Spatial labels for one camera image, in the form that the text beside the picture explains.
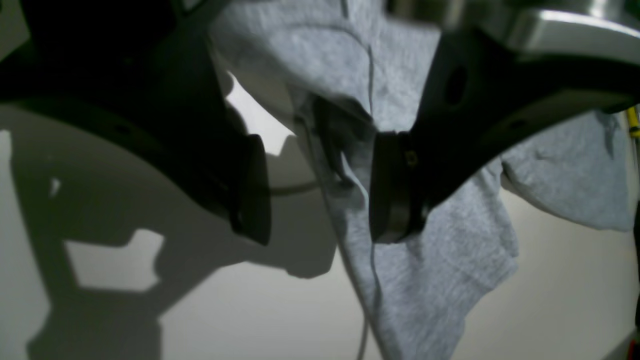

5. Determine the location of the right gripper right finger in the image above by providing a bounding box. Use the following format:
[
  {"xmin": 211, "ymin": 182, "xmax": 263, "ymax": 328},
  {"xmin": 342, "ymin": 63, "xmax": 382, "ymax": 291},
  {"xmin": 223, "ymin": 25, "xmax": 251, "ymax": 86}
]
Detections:
[{"xmin": 368, "ymin": 0, "xmax": 640, "ymax": 244}]

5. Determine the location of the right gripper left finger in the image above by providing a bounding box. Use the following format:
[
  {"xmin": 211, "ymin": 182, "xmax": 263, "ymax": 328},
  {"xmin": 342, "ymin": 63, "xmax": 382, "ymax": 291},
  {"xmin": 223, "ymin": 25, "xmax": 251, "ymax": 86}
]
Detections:
[{"xmin": 1, "ymin": 0, "xmax": 271, "ymax": 246}]

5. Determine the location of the grey T-shirt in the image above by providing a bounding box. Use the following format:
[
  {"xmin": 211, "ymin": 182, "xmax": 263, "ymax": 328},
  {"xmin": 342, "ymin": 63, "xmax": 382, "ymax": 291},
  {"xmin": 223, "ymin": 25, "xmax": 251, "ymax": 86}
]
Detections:
[{"xmin": 210, "ymin": 0, "xmax": 639, "ymax": 360}]

